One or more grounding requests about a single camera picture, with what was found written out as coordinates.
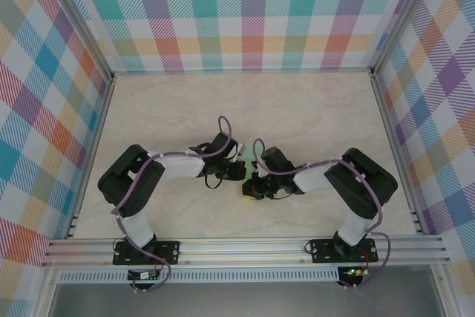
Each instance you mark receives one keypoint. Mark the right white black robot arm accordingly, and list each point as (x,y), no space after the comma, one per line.
(311,179)

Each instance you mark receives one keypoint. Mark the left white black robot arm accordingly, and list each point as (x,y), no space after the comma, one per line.
(178,168)

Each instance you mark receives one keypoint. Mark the small black circuit board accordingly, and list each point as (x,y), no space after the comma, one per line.
(354,271)
(143,275)

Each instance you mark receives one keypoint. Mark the wide aluminium mounting rail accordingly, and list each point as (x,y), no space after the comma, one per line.
(241,252)

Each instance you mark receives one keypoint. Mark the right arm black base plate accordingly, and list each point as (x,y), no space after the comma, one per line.
(320,252)

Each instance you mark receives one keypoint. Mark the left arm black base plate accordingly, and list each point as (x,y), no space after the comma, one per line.
(170,252)

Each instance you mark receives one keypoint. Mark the aluminium side frame rail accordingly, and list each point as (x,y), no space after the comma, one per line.
(98,127)
(389,127)

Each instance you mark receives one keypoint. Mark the aluminium frame post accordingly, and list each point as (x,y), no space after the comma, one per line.
(402,16)
(79,22)

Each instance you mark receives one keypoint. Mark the aluminium frame leg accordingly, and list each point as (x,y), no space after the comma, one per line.
(46,294)
(443,294)

